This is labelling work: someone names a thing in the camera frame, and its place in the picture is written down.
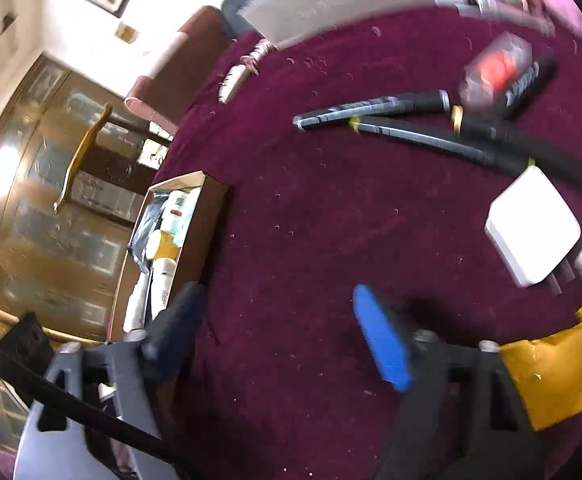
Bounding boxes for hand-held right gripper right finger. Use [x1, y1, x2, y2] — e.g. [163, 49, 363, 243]
[352, 284, 538, 480]

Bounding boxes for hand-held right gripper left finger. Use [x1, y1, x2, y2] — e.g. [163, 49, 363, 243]
[13, 282, 208, 480]

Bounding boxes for plain white bottle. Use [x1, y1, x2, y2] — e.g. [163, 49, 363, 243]
[122, 274, 150, 333]

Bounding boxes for cardboard box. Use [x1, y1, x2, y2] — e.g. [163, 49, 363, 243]
[103, 170, 229, 346]

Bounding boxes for yellow snack packet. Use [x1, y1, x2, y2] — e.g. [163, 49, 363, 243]
[500, 304, 582, 432]

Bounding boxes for white square charger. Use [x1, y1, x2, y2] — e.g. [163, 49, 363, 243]
[484, 165, 582, 289]

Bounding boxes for black marker yellow bands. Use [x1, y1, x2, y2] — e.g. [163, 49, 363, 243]
[347, 115, 534, 168]

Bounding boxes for thick black marker gold band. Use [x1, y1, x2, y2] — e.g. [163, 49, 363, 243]
[450, 104, 582, 198]

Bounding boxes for wooden glass door cabinet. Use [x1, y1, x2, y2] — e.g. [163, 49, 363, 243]
[0, 50, 173, 356]

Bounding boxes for wooden chair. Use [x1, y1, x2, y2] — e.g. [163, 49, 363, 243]
[52, 102, 148, 214]

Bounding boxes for maroon armchair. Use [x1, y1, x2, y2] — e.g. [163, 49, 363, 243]
[122, 5, 238, 137]

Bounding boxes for clear plastic case red content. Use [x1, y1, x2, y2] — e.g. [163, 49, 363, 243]
[458, 32, 535, 111]

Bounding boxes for black marker white print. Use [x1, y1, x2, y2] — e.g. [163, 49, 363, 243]
[502, 54, 558, 112]

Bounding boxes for grey flat box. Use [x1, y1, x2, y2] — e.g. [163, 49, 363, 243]
[237, 0, 440, 52]

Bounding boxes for black cable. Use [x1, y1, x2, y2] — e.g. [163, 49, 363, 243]
[0, 332, 199, 480]

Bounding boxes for gold wall plaque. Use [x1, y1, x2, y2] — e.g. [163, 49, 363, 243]
[114, 22, 140, 44]

